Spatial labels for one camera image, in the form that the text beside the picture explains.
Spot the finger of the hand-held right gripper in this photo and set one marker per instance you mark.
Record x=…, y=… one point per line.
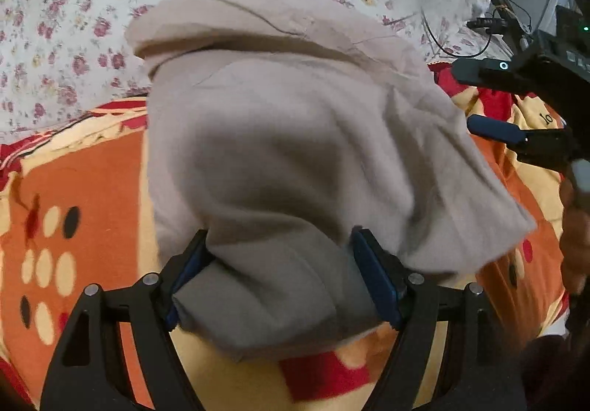
x=488, y=72
x=495, y=127

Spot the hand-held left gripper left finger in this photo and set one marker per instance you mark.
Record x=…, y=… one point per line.
x=184, y=272

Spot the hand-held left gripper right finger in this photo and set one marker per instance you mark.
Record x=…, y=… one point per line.
x=375, y=277

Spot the beige zip jacket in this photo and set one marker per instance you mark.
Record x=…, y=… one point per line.
x=299, y=152

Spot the person's right hand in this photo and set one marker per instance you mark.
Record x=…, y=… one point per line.
x=576, y=235

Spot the orange red yellow printed blanket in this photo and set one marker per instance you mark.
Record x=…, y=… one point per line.
x=83, y=171

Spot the floral bed sheet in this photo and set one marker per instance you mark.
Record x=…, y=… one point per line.
x=69, y=23

